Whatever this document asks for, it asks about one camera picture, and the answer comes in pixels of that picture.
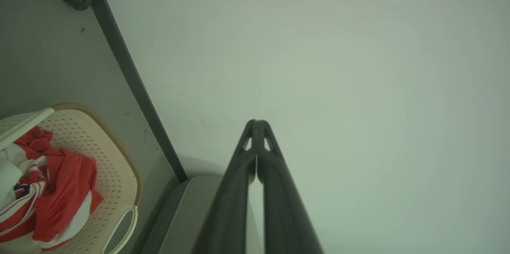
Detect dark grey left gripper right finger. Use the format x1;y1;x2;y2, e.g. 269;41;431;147
257;119;324;254

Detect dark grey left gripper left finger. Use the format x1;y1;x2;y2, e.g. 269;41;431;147
192;119;258;254

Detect red mesh shorts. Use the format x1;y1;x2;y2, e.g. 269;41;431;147
0;126;105;251

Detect red and white striped garment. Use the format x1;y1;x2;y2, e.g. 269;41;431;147
0;143;94;254

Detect cream perforated plastic laundry basket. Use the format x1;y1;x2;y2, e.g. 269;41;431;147
0;103;142;254

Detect black baseboard strip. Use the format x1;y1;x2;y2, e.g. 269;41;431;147
91;0;188;183

